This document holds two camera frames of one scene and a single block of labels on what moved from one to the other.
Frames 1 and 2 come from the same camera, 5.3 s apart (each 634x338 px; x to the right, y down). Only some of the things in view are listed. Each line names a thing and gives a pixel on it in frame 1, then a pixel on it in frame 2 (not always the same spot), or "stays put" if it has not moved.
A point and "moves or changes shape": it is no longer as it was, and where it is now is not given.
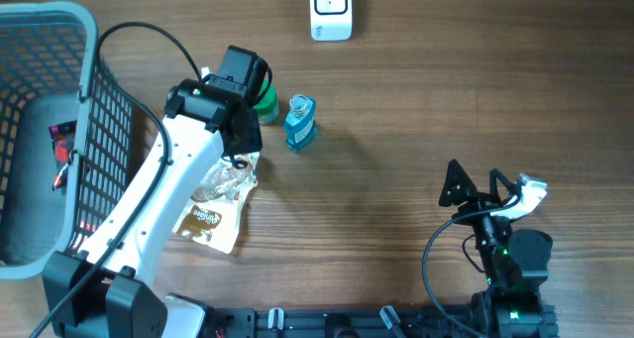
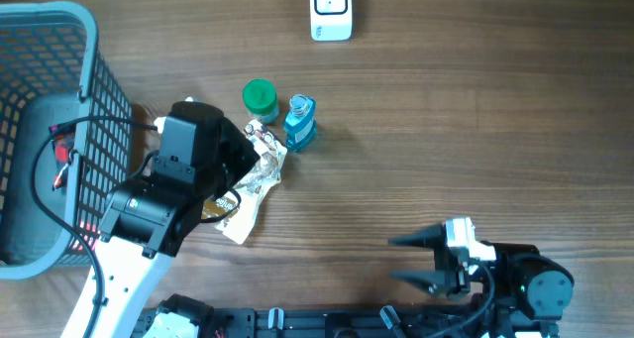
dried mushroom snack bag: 213,214 moves or changes shape
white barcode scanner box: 331,11 stays put
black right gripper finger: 495,173 → 434,239
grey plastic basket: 52,68 stays put
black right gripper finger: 458,187 → 431,281
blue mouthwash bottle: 301,124 stays put
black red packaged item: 62,137 stays put
